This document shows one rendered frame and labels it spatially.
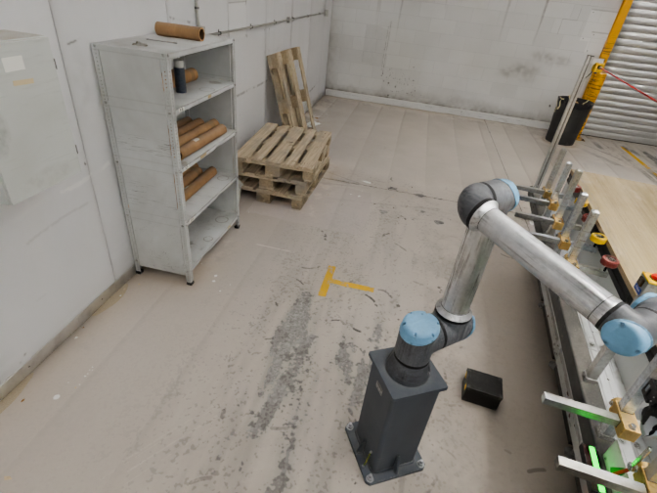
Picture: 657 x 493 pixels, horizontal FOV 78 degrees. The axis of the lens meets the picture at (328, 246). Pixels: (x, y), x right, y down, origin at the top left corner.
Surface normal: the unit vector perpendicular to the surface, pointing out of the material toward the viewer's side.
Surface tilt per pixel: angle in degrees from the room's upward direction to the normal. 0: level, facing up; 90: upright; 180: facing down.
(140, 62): 90
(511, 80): 90
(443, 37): 90
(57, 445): 0
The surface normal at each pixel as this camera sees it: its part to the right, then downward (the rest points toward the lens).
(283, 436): 0.10, -0.83
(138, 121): -0.22, 0.52
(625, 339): -0.82, 0.25
